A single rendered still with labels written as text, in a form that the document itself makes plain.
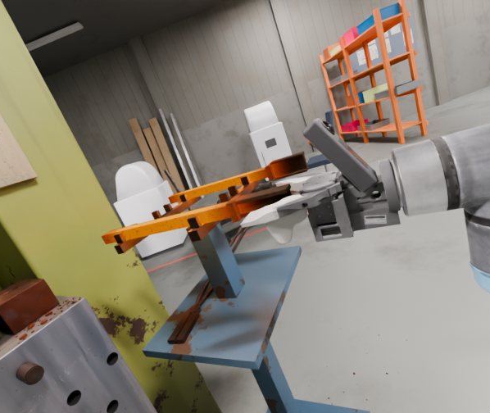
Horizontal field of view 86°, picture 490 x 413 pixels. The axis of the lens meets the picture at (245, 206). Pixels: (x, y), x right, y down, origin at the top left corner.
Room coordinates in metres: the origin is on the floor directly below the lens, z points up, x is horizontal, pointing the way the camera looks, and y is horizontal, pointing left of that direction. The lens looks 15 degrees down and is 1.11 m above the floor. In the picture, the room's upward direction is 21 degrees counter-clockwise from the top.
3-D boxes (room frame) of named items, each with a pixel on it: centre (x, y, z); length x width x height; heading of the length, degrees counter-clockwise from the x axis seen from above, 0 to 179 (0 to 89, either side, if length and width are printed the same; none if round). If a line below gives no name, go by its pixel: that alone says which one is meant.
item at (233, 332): (0.63, 0.11, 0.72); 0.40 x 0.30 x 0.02; 150
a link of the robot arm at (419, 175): (0.32, -0.22, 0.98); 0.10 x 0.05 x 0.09; 151
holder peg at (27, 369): (0.39, 0.43, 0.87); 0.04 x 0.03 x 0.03; 55
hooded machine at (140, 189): (3.56, 1.22, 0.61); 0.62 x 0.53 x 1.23; 87
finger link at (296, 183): (0.45, -0.09, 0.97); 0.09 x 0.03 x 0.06; 25
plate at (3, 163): (0.67, 0.49, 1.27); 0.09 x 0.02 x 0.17; 145
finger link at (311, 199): (0.35, -0.08, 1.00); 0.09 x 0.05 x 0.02; 97
